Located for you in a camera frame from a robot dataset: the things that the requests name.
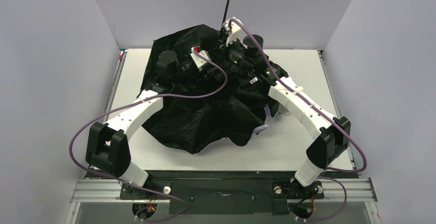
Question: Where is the lilac folding umbrella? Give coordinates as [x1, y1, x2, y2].
[138, 0, 282, 155]

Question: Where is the pink umbrella case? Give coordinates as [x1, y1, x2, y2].
[268, 103, 289, 118]

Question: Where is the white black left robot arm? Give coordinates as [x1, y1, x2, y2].
[85, 77, 228, 190]

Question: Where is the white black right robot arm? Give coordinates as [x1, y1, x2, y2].
[219, 34, 351, 190]

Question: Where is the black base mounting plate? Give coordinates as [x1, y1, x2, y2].
[83, 170, 359, 215]

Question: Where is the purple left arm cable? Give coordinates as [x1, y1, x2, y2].
[69, 57, 228, 223]

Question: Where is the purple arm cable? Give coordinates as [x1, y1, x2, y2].
[229, 20, 368, 222]
[69, 57, 228, 223]

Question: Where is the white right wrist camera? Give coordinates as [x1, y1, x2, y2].
[222, 17, 245, 46]

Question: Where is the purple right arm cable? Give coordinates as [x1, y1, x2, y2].
[229, 20, 368, 222]

